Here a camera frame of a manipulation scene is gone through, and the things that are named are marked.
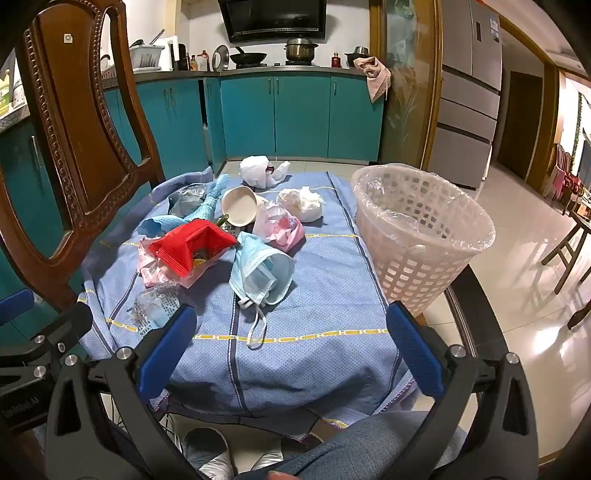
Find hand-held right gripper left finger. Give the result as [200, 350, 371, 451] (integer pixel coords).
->
[44, 305, 199, 480]

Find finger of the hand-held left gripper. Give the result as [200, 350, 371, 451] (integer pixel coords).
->
[0, 302, 94, 370]
[0, 290, 36, 329]

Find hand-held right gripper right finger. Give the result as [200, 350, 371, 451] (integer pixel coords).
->
[385, 300, 550, 480]

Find white plastic lattice basket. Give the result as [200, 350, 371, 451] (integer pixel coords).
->
[351, 164, 497, 318]

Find pink plastic bag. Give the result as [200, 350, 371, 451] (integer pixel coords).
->
[252, 203, 305, 252]

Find clear printed plastic wrapper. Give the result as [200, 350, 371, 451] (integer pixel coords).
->
[131, 284, 197, 334]

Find red snack packet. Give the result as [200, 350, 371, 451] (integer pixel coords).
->
[148, 219, 238, 278]

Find person's jeans leg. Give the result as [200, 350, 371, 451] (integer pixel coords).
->
[281, 410, 467, 480]

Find grey slipper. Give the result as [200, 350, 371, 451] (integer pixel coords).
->
[185, 427, 232, 480]
[252, 450, 284, 476]

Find blue checked cloth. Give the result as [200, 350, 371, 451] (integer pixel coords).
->
[76, 168, 416, 444]

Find blue face mask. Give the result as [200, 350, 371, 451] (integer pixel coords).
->
[229, 232, 296, 349]

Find clear plastic bin liner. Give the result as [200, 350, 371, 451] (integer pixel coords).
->
[353, 173, 492, 254]

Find grey clear plastic bag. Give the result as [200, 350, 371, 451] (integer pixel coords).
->
[167, 184, 208, 217]

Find white paper cup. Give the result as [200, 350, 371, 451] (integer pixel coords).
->
[221, 186, 269, 228]

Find carved wooden chair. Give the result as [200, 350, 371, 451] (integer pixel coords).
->
[0, 0, 167, 315]

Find crumpled white tissue pile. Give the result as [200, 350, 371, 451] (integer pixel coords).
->
[276, 186, 326, 223]

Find white plastic bag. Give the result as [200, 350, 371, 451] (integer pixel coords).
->
[239, 156, 273, 190]

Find wooden stool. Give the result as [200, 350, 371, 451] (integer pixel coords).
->
[542, 210, 591, 296]

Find pink chairs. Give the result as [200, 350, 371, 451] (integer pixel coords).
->
[551, 143, 579, 200]

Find wooden framed glass door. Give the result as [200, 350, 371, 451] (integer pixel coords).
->
[369, 0, 444, 169]

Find silver refrigerator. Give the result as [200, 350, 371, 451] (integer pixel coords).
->
[422, 0, 504, 190]

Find white dish rack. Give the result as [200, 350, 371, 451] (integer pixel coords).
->
[128, 44, 165, 72]

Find pink towel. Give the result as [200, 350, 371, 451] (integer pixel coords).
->
[353, 56, 393, 104]

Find black wok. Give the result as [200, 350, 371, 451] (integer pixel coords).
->
[229, 46, 269, 65]

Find steel cooking pot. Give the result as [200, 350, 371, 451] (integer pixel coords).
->
[284, 38, 319, 64]

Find black range hood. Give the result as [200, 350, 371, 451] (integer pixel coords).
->
[217, 0, 328, 42]

